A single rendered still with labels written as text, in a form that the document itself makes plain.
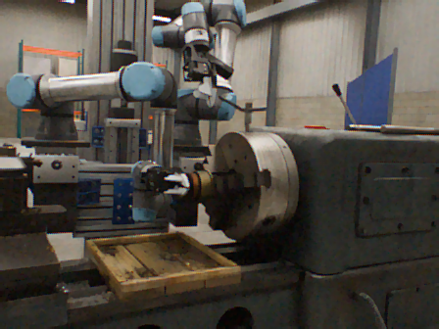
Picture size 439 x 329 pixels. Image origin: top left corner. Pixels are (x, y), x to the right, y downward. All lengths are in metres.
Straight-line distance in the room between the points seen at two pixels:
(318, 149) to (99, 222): 0.91
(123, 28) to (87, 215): 0.79
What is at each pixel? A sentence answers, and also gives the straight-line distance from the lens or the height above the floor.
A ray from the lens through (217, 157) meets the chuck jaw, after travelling 1.26.
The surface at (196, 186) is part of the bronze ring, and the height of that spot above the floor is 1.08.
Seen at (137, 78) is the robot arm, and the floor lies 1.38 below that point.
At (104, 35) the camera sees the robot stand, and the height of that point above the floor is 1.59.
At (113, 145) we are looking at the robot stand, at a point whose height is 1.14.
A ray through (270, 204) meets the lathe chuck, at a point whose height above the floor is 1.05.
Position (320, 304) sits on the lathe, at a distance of 1.26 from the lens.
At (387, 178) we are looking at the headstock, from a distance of 1.34.
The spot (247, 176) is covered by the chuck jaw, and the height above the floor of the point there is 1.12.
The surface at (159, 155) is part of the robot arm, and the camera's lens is 1.49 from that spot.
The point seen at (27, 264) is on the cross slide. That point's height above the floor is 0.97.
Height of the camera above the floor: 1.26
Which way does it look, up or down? 3 degrees down
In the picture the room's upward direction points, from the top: 3 degrees clockwise
